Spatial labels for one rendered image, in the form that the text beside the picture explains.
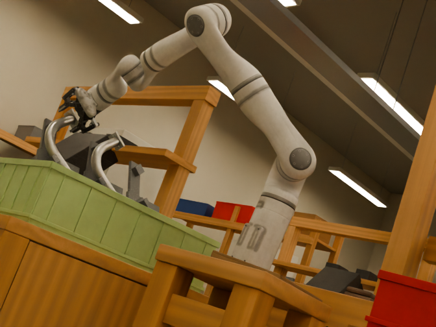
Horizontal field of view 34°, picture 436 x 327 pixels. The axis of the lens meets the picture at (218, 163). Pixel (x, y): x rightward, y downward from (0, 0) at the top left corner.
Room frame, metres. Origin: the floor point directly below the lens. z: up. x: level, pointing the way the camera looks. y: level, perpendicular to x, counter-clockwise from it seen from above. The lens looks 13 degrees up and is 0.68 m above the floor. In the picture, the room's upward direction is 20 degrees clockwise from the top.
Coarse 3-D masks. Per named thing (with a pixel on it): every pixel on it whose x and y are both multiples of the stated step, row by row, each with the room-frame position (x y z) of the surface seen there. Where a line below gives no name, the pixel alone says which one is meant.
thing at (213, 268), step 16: (160, 256) 1.70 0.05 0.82; (176, 256) 1.67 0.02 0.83; (192, 256) 1.64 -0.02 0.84; (208, 256) 1.61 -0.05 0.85; (192, 272) 1.72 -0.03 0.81; (208, 272) 1.60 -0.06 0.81; (224, 272) 1.57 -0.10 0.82; (240, 272) 1.55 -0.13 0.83; (256, 272) 1.52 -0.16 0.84; (224, 288) 1.83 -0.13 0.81; (256, 288) 1.51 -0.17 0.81; (272, 288) 1.54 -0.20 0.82; (288, 288) 1.58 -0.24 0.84; (288, 304) 1.62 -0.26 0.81; (304, 304) 1.65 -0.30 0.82; (320, 304) 1.70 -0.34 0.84; (320, 320) 1.73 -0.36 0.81
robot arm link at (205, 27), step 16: (192, 16) 1.64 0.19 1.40; (208, 16) 1.63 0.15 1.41; (192, 32) 1.67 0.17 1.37; (208, 32) 1.64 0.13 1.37; (208, 48) 1.66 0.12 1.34; (224, 48) 1.64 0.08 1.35; (224, 64) 1.66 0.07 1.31; (240, 64) 1.65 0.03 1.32; (224, 80) 1.68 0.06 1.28; (240, 80) 1.65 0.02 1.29
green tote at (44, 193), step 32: (0, 160) 2.06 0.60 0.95; (32, 160) 1.89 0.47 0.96; (0, 192) 1.99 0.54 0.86; (32, 192) 1.83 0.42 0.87; (64, 192) 1.84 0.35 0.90; (96, 192) 1.89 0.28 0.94; (64, 224) 1.86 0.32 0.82; (96, 224) 1.91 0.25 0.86; (128, 224) 1.97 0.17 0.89; (160, 224) 2.03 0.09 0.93; (128, 256) 1.99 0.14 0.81; (192, 288) 2.14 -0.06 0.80
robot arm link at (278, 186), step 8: (272, 168) 1.74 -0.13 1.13; (272, 176) 1.74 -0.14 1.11; (280, 176) 1.74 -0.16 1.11; (272, 184) 1.72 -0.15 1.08; (280, 184) 1.73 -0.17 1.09; (288, 184) 1.74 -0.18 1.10; (296, 184) 1.74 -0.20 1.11; (264, 192) 1.71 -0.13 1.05; (272, 192) 1.68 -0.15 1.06; (280, 192) 1.68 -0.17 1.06; (288, 192) 1.69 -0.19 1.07; (296, 192) 1.74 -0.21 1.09; (280, 200) 1.68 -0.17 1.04; (288, 200) 1.68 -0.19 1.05; (296, 200) 1.70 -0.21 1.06
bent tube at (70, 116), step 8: (72, 112) 2.15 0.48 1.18; (56, 120) 2.11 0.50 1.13; (64, 120) 2.12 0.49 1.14; (72, 120) 2.15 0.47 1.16; (48, 128) 2.08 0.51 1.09; (56, 128) 2.10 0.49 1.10; (48, 136) 2.07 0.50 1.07; (48, 144) 2.07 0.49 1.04; (48, 152) 2.08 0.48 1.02; (56, 152) 2.07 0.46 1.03; (64, 160) 2.09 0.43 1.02
